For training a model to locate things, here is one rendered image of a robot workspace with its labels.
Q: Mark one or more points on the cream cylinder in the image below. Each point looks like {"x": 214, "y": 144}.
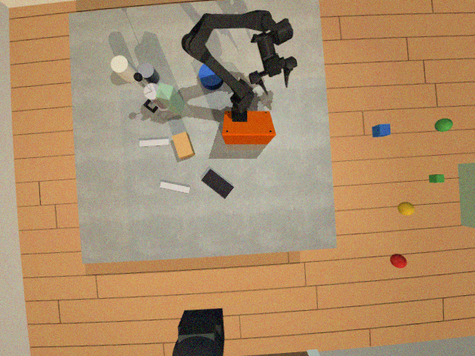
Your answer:
{"x": 123, "y": 68}

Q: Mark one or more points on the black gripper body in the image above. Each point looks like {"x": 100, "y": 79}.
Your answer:
{"x": 255, "y": 76}

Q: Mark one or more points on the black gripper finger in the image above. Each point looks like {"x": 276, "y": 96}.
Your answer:
{"x": 262, "y": 85}
{"x": 286, "y": 76}

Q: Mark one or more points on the grey cylinder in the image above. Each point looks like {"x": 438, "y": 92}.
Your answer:
{"x": 149, "y": 73}

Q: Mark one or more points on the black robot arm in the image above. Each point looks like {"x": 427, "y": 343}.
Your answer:
{"x": 194, "y": 44}

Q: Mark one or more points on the blue cylinder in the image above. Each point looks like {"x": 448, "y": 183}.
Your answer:
{"x": 209, "y": 79}

